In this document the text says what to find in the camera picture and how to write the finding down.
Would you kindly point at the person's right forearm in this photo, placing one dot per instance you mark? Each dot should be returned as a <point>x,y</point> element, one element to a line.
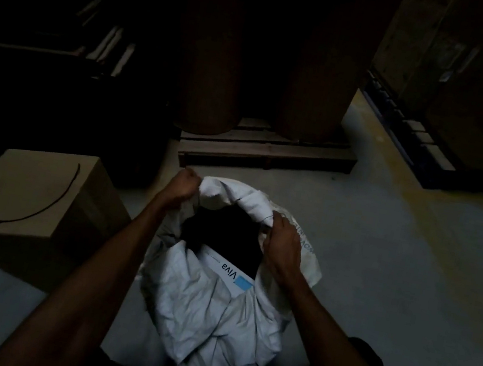
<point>345,364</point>

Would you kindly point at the person's left forearm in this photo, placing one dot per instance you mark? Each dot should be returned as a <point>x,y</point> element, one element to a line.
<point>79,296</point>

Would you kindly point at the person's left fingers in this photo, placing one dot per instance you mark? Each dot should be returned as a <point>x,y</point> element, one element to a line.
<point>190,179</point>

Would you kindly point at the large wrapped cardboard load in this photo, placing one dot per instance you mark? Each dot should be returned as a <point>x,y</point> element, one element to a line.
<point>477,72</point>

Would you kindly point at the dark stacked pallets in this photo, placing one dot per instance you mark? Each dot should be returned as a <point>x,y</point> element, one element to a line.
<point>49,65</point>

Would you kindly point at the person's right hand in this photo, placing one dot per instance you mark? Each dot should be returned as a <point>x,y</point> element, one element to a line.
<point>284,247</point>

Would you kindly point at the brown cardboard box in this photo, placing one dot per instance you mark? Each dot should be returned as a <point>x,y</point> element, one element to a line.
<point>30,205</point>

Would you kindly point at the person's left hand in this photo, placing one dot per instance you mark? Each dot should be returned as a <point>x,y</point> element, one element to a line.
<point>179,191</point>

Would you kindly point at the white woven sack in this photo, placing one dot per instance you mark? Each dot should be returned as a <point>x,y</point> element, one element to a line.
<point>220,310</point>

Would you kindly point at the person's right fingers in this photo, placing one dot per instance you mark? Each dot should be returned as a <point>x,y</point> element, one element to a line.
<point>274,227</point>

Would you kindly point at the white box with blue label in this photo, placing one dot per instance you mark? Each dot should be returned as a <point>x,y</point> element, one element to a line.
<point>231,272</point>

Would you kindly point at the large brown paper roll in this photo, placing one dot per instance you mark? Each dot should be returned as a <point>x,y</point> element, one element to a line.
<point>213,46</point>
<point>326,61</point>

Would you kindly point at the wooden pallet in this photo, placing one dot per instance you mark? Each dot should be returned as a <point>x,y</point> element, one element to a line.
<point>265,150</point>

